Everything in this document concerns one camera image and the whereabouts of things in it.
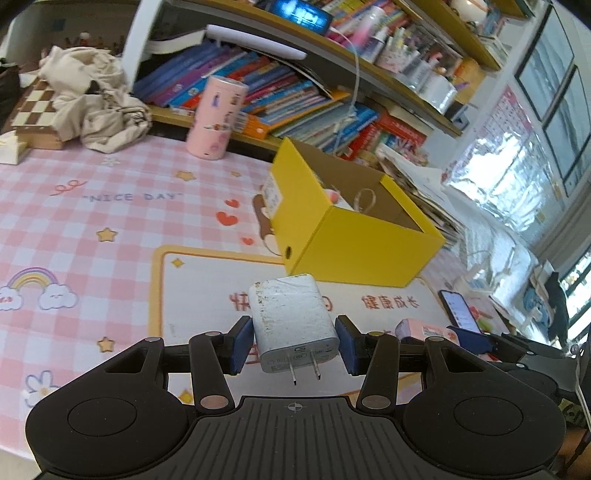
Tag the white wall charger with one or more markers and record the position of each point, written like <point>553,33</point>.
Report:
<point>293,318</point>

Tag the yellow cardboard box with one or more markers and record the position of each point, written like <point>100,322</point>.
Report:
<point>364,249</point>

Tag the row of bottles and stationery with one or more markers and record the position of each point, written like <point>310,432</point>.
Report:
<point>415,60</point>

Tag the yellow wooden desk shelf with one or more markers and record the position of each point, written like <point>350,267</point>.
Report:
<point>351,69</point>

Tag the pink wall calendar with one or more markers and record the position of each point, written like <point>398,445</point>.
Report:
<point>508,115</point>

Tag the row of colourful books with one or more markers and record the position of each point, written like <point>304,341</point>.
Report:
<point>277,97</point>

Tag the pile of papers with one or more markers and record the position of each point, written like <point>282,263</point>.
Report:
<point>425,194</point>

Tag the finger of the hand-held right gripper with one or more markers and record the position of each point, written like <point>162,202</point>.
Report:
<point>471,340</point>

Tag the white flat board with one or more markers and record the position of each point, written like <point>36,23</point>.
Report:
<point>258,42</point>

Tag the blue screen device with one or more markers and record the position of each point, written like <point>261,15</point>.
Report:
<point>300,13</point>

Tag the cream tissue box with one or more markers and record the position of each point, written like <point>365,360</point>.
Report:
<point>11,147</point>

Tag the pink and white bottle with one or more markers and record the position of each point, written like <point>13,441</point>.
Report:
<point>369,27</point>

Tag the silver foil sheet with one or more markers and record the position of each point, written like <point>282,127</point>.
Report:
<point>503,170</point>

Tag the pink printed cylinder tin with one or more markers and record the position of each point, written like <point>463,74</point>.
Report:
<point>217,120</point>

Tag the white shelf support panel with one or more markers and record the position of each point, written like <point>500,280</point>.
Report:
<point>141,37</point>

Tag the smartphone with lit screen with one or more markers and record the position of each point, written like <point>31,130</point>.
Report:
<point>459,311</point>

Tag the wooden chessboard box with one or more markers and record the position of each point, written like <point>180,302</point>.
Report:
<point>37,110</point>

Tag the pink checkered tablecloth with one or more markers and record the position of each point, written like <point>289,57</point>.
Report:
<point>92,240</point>

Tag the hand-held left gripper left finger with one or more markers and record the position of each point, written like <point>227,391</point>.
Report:
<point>240,346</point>

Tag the pink snack packet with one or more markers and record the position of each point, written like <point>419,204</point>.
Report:
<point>422,330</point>

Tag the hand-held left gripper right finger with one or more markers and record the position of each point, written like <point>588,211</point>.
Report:
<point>346,346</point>

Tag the beige cloth bag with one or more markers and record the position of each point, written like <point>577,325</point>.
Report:
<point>101,106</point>

